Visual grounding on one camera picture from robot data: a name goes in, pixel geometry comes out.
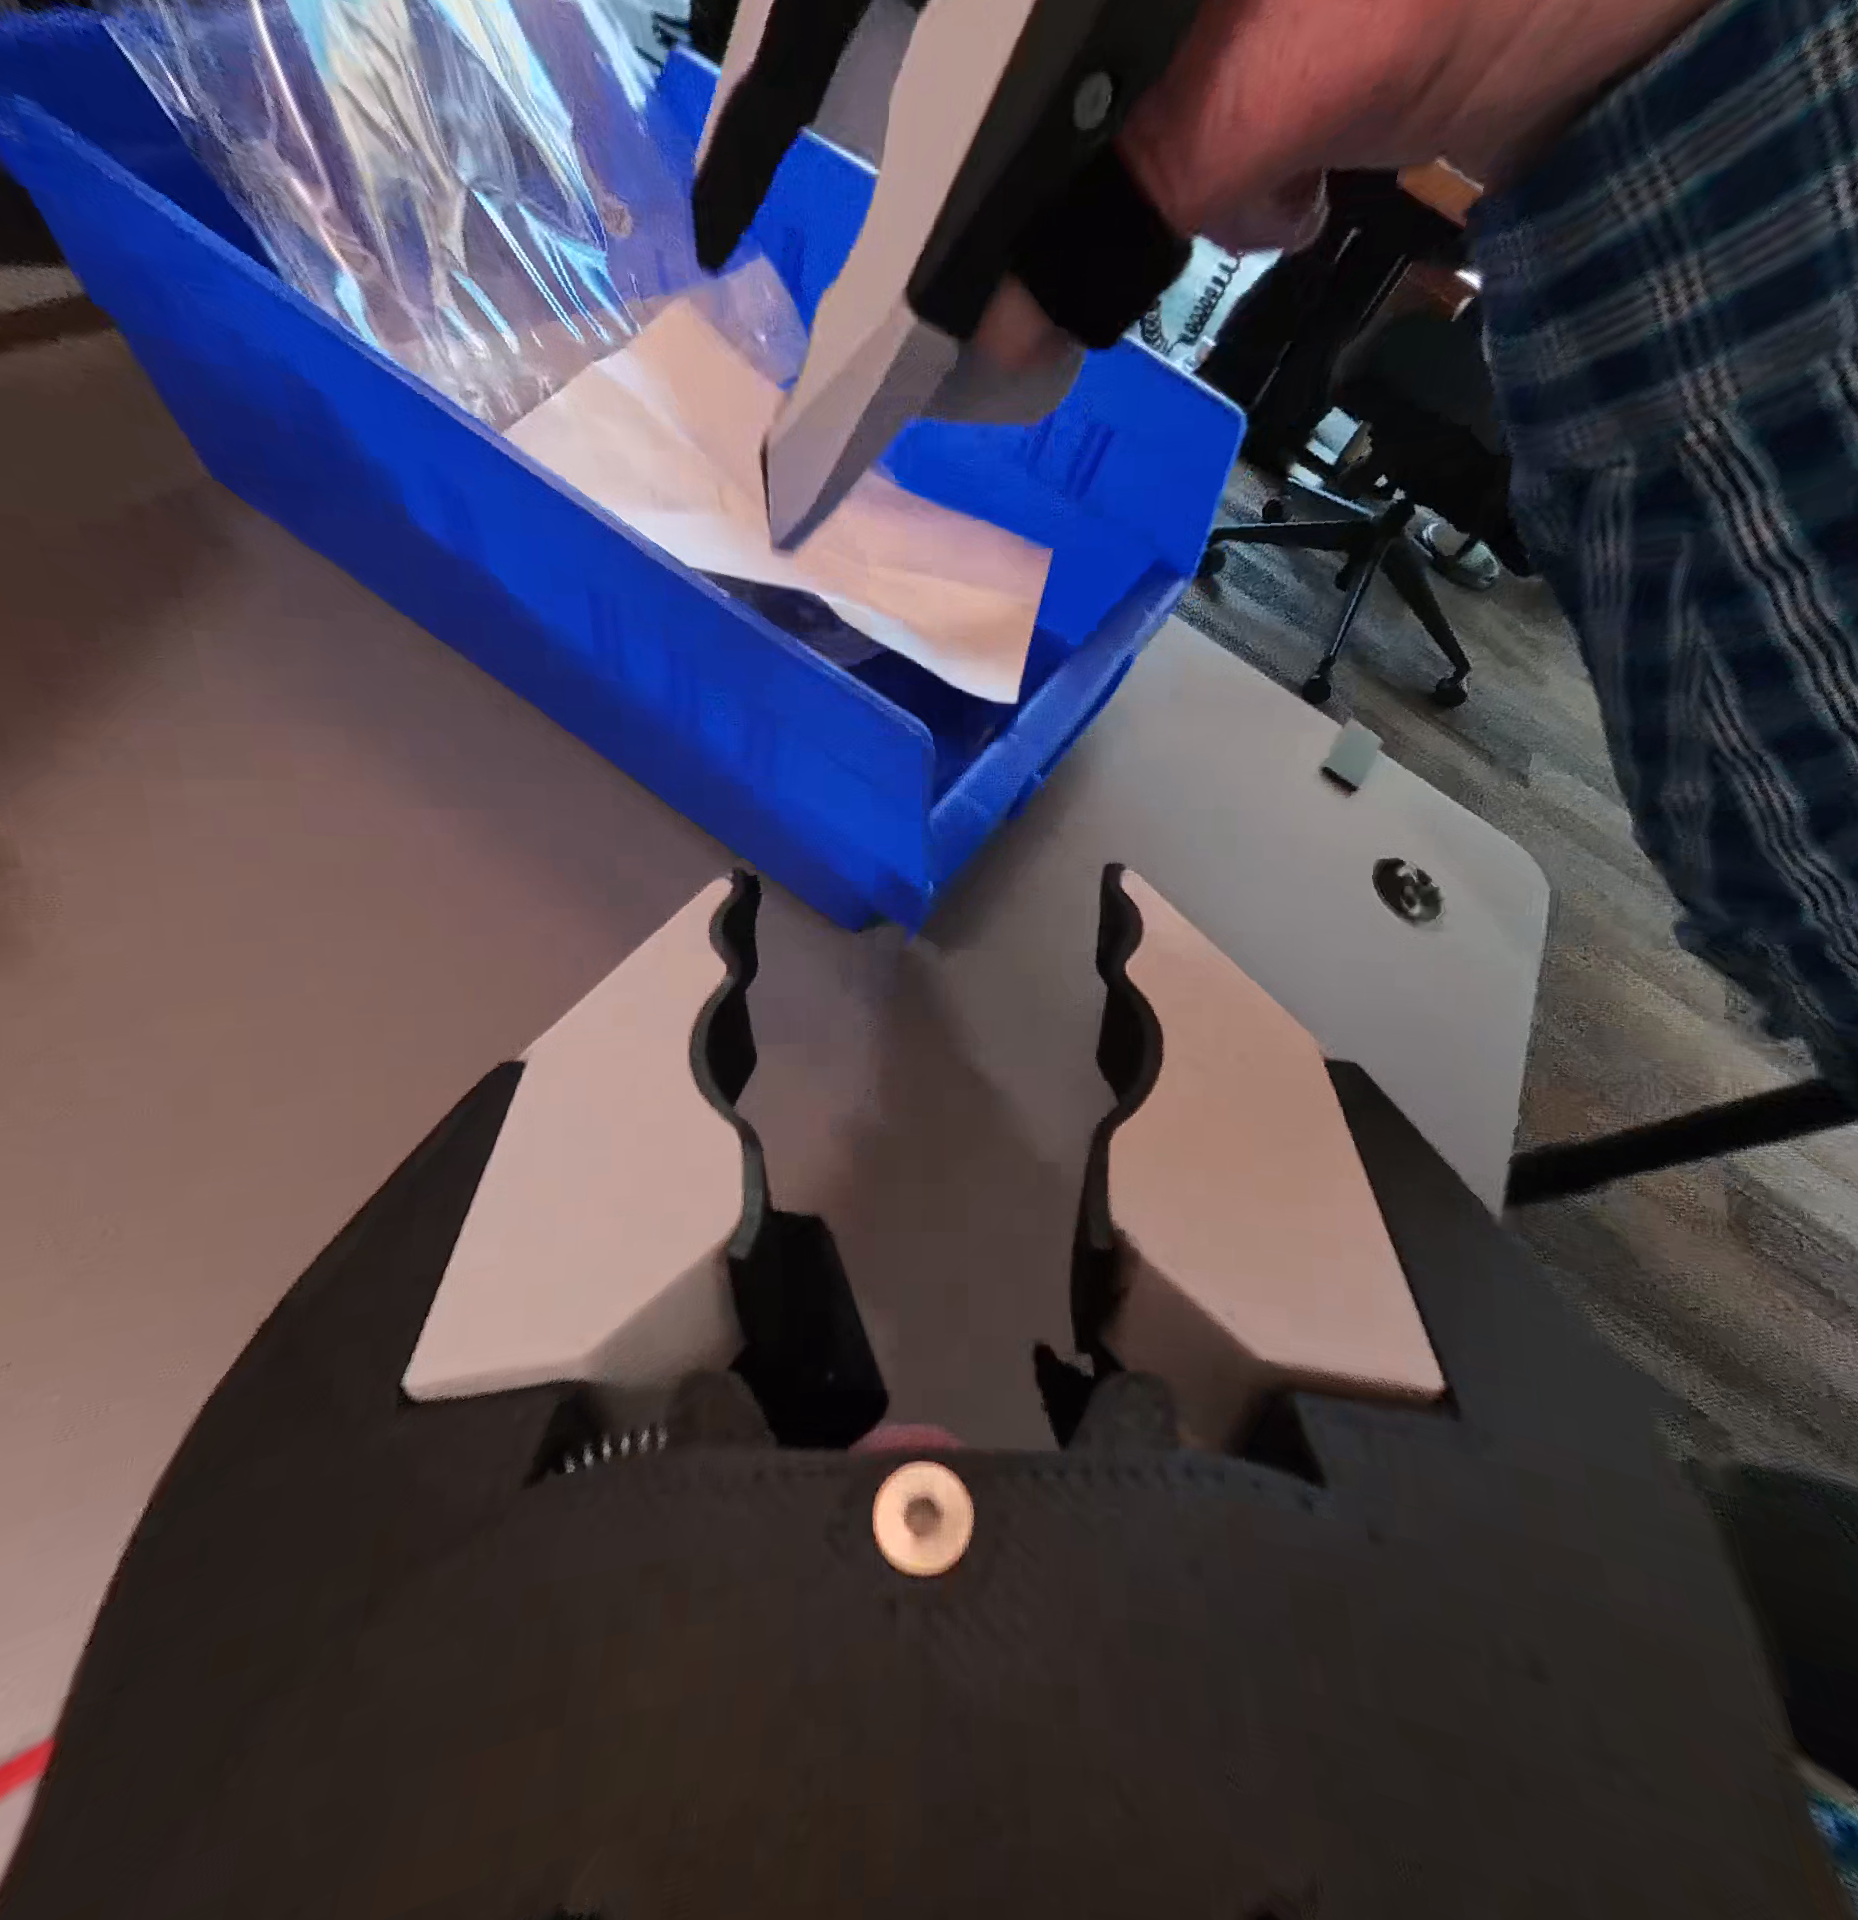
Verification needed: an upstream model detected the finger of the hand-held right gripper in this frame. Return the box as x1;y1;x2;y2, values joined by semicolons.
939;343;1086;440
758;0;1031;554

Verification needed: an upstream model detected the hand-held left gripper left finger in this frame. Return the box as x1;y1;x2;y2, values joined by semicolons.
400;874;770;1399

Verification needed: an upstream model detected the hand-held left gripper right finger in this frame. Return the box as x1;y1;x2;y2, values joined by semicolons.
1073;866;1451;1438

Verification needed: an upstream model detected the white paper sheet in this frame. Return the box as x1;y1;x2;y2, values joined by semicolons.
502;308;1056;708

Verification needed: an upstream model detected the blue plastic bin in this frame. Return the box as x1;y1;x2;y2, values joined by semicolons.
0;6;1250;940

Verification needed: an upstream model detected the large clear plastic bag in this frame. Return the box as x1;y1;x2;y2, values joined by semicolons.
101;0;1051;752

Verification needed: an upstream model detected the person's right hand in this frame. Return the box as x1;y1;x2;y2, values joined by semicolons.
1116;0;1719;254

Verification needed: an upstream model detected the black office chair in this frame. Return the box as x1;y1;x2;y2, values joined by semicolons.
1210;292;1534;711

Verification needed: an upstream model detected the black strap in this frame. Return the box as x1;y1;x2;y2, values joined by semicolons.
1510;1078;1858;1205

